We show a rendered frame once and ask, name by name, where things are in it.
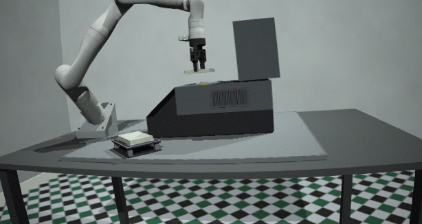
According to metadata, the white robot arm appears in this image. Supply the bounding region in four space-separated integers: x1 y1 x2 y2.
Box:
54 0 205 125

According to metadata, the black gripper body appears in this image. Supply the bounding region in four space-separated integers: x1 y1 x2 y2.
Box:
189 38 206 56

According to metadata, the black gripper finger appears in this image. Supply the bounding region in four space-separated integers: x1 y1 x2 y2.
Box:
199 49 206 69
190 47 201 71

